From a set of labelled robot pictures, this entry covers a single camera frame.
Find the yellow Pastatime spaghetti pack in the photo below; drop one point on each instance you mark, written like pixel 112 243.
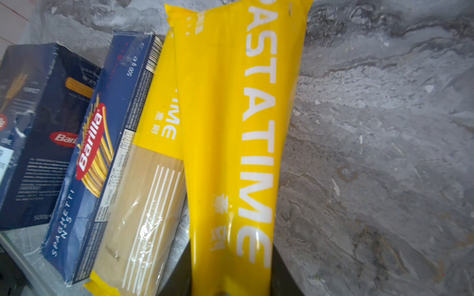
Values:
pixel 237 68
pixel 147 208

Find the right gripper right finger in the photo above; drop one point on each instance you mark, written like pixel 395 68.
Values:
pixel 282 283

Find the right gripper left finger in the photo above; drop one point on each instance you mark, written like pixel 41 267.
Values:
pixel 180 280

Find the dark blue pasta bag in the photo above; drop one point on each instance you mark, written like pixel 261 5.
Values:
pixel 45 92

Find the blue Barilla spaghetti box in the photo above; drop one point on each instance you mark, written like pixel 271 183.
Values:
pixel 98 161

